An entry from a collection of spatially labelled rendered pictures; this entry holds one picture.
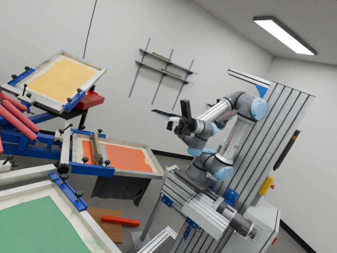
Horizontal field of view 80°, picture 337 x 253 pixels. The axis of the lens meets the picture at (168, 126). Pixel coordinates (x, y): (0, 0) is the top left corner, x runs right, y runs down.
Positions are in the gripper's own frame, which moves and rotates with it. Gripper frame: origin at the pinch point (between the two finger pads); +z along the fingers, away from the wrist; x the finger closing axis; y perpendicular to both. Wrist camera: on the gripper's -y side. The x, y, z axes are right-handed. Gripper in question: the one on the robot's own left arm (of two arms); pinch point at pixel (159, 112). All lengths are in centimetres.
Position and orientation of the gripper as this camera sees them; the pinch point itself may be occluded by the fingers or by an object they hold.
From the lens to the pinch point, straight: 85.8
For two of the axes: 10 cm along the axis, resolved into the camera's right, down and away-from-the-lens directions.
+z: -7.9, -1.6, -5.9
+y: -3.1, 9.4, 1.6
